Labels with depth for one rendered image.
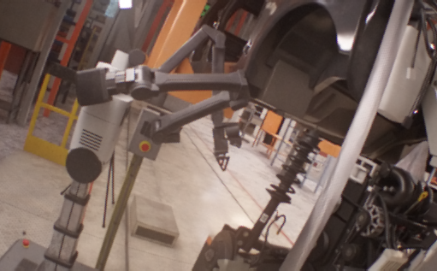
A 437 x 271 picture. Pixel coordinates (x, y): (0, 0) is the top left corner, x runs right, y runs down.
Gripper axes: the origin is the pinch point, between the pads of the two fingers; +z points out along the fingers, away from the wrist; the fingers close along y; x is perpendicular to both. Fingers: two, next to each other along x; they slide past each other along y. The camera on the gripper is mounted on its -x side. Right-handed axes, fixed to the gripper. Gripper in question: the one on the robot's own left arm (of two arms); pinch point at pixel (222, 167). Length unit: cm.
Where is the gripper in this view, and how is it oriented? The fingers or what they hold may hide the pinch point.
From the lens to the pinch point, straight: 168.5
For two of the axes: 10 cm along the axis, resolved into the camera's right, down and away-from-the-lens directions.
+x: -9.9, 1.3, -0.8
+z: 1.2, 9.8, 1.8
